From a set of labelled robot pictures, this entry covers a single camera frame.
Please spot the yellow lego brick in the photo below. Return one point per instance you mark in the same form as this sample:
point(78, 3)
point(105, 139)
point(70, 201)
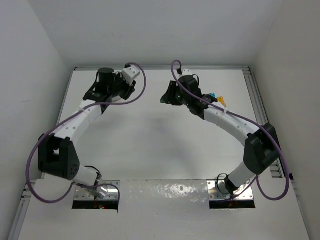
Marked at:
point(221, 100)

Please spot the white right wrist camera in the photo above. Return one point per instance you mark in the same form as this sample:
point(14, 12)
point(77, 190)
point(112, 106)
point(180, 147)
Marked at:
point(184, 72)

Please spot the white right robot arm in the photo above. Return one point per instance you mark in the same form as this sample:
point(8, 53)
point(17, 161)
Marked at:
point(259, 150)

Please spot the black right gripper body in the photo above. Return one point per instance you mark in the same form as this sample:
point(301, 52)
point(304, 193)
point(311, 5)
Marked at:
point(169, 92)

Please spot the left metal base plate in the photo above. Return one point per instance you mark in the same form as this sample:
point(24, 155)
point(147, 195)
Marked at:
point(107, 190)

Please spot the aluminium frame rail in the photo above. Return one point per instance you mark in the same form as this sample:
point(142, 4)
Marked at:
point(168, 67)
point(277, 168)

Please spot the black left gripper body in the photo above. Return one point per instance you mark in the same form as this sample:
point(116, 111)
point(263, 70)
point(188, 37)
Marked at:
point(128, 89)

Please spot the aluminium frame rail back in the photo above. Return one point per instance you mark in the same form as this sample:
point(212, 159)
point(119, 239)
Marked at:
point(168, 67)

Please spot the aluminium frame rail right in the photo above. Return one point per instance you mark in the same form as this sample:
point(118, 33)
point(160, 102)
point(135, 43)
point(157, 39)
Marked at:
point(277, 168)

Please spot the white round divided container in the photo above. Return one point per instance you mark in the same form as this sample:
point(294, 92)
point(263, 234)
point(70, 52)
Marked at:
point(117, 99)

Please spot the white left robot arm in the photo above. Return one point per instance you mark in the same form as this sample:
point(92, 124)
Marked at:
point(57, 154)

